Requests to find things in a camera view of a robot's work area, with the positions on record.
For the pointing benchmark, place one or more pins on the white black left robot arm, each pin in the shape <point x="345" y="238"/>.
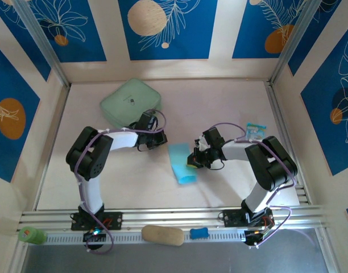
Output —
<point x="88" y="159"/>

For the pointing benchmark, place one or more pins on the blue white snack packet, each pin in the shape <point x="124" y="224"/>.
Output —
<point x="256" y="130"/>

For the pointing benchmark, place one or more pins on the mint green zip pouch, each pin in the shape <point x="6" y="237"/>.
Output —
<point x="128" y="102"/>

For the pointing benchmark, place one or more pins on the blue bone-shaped block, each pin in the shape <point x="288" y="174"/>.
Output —
<point x="199" y="233"/>

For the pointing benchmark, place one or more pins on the beige oblong case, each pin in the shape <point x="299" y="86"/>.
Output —
<point x="162" y="235"/>

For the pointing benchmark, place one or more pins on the black circuit board green light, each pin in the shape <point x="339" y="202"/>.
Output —
<point x="94" y="236"/>

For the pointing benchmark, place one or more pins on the green tape roll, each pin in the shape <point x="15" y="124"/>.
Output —
<point x="32" y="234"/>

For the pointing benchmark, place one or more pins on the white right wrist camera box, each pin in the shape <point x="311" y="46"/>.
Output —
<point x="203" y="145"/>

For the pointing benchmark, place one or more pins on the long aluminium base rail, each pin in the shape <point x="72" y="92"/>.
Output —
<point x="174" y="216"/>

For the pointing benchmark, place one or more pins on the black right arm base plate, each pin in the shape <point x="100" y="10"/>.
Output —
<point x="232" y="218"/>

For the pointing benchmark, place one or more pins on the aluminium side rail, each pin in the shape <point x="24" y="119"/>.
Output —
<point x="276" y="108"/>

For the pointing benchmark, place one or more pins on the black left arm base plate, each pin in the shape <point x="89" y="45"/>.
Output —
<point x="117" y="220"/>

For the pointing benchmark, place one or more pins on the aluminium frame post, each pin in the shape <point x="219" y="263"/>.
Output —
<point x="293" y="37"/>
<point x="40" y="39"/>

